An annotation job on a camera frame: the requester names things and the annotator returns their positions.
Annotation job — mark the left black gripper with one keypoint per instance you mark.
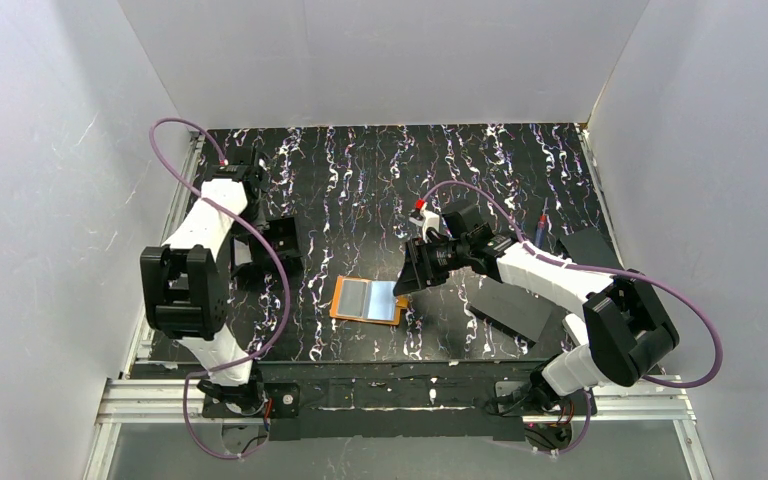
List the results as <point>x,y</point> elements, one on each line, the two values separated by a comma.
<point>281,237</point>

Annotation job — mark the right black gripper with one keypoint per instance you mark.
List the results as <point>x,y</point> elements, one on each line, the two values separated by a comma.
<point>428,263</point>

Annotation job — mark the orange card holder wallet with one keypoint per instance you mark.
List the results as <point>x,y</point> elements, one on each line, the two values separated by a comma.
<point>367,301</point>

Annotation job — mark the black box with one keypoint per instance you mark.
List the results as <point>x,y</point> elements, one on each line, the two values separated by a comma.
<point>282,237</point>

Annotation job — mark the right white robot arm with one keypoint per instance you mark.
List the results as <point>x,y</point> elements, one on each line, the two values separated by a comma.
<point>628,329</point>

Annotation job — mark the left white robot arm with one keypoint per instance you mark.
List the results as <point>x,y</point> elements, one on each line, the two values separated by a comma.
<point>184,285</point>

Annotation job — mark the white block in box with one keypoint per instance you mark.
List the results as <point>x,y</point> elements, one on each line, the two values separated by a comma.
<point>241,253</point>

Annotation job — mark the black flat slab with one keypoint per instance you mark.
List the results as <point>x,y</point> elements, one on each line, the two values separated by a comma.
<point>511,309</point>

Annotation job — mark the blue red screwdriver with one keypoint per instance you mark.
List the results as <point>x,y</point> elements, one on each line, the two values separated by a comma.
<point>541,226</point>

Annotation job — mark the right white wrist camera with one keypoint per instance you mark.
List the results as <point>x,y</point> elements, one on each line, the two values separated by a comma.
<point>427,220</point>

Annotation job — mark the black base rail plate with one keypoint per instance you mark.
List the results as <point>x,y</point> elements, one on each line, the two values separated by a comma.
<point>466,398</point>

